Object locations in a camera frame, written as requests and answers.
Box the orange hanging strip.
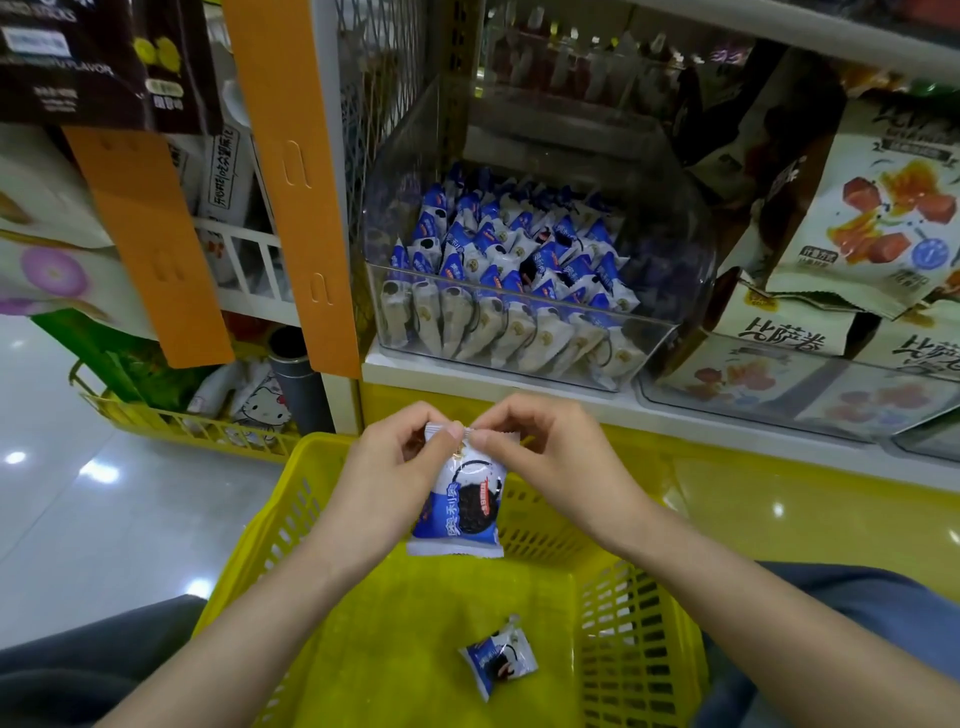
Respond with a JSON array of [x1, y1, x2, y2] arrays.
[[63, 126, 237, 369]]

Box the person's right forearm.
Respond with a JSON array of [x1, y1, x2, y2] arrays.
[[615, 510, 960, 728]]

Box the green snack bags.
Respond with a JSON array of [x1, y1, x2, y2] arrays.
[[33, 307, 204, 410]]

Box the row of small brown packets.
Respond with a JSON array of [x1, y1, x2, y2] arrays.
[[480, 7, 752, 122]]

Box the store shelf with yellow base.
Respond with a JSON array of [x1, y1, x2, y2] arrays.
[[225, 0, 960, 602]]

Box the person's left hand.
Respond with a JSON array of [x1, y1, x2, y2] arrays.
[[307, 402, 467, 579]]

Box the dark grey cylinder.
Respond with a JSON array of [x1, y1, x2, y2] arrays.
[[268, 327, 335, 437]]

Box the grey trousers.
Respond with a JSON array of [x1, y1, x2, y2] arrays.
[[0, 562, 960, 728]]

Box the yellow plastic shopping basket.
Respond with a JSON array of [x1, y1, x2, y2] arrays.
[[192, 432, 710, 728]]

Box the orange shelf post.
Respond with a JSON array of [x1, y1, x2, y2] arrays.
[[225, 0, 365, 380]]

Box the person's left forearm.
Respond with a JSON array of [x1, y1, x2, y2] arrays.
[[97, 532, 377, 728]]

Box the white cartoon print packet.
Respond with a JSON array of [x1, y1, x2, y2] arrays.
[[187, 360, 294, 429]]

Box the pile of blue snack packets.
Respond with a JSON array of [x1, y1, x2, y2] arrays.
[[375, 165, 647, 389]]

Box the row of fruit print bags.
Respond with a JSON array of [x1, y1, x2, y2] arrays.
[[645, 97, 960, 452]]

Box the yellow floor basket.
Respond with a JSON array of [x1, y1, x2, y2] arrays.
[[67, 357, 302, 459]]

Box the person's right hand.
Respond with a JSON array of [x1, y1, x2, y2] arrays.
[[468, 393, 662, 564]]

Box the clear plastic bin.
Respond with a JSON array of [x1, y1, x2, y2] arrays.
[[637, 333, 960, 444], [357, 82, 719, 395]]

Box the white wire rack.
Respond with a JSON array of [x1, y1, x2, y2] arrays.
[[195, 217, 302, 327]]

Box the white card packet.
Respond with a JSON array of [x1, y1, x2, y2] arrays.
[[202, 127, 260, 227]]

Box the black potato stick bag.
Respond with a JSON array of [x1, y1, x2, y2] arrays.
[[0, 0, 224, 137]]

